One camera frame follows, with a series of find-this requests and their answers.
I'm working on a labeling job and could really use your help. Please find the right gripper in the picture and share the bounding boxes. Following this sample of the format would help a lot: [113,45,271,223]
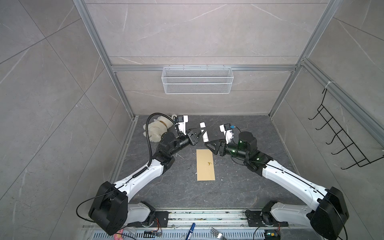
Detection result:
[205,138,250,161]

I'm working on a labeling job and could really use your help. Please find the white glue stick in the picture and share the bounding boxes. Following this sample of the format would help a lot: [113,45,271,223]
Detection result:
[200,122,209,143]

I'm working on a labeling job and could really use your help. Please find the yellow envelope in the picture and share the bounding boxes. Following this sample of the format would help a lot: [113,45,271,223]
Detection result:
[196,150,216,181]

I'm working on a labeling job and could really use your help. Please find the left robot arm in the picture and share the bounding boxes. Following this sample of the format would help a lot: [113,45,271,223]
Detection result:
[86,113,206,236]

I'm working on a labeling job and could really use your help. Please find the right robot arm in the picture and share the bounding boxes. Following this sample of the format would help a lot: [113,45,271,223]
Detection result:
[205,132,349,240]

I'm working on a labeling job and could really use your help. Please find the white teddy bear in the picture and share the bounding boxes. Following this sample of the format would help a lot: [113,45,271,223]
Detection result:
[148,116,174,143]

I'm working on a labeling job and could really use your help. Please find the silver fork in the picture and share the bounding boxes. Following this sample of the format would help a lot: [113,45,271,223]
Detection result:
[210,228,227,240]

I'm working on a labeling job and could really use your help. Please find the blue marker pen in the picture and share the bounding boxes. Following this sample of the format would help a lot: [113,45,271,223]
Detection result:
[186,223,196,240]

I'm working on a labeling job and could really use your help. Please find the pink object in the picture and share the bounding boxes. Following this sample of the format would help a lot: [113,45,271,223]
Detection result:
[114,230,124,240]

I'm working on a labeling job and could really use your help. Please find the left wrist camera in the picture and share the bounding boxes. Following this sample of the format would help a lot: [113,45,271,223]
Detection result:
[174,115,189,135]

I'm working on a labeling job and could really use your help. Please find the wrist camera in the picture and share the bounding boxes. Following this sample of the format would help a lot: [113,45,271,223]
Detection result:
[220,124,235,145]
[174,115,189,135]

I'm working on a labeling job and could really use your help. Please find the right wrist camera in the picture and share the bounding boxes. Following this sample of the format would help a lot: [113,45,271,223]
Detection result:
[220,124,235,145]

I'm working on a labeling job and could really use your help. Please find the white wire mesh basket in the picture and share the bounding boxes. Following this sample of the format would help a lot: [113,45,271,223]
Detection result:
[162,67,234,95]

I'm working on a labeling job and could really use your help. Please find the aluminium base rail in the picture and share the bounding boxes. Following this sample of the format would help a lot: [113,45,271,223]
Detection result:
[80,209,331,240]

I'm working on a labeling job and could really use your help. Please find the black wire hook rack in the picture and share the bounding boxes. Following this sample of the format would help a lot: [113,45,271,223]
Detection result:
[308,89,384,170]

